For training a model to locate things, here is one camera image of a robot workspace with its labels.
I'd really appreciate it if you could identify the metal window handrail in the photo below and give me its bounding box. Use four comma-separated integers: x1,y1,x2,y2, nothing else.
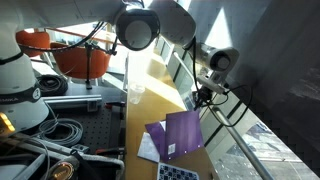
211,106,275,180

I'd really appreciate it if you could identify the grey padded tube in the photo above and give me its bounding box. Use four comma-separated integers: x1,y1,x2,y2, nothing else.
0,133,126,180

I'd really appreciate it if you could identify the round metal dial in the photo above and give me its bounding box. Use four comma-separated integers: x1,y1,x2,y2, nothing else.
49,156,80,180

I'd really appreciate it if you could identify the black white tag sheet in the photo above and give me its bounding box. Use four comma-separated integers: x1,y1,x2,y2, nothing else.
156,161,201,180

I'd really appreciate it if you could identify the small orange chair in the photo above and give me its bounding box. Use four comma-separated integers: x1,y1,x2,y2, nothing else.
15,29,51,58

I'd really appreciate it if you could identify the orange bowl-shaped object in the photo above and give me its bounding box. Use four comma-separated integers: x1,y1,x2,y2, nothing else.
49,42,112,80

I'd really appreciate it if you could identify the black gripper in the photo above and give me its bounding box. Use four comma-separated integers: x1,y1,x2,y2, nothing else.
193,85,215,111

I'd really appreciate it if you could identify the purple cloth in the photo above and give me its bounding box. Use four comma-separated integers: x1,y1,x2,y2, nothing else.
136,109,205,164

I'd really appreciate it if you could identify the red handled clamp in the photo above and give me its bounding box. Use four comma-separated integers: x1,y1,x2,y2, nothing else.
95,147,126,156
104,101,127,111

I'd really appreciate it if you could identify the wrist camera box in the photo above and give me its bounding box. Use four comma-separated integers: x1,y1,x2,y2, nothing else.
196,74,229,96

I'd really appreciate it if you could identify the clear plastic cup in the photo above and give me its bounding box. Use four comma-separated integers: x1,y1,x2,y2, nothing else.
128,82,147,105

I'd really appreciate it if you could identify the black perforated breadboard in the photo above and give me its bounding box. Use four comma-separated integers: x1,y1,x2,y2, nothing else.
43,105,127,155

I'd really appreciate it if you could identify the grey coiled cable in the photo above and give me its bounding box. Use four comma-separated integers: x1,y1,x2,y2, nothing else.
37,117,85,148

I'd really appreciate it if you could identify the black coiled cable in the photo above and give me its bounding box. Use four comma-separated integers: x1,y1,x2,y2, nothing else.
35,74,70,97

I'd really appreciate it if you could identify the wooden handrail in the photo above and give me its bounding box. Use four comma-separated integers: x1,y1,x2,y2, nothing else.
46,27,130,48

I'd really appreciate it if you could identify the aluminium extrusion rail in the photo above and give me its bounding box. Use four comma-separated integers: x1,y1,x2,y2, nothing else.
41,94,103,112

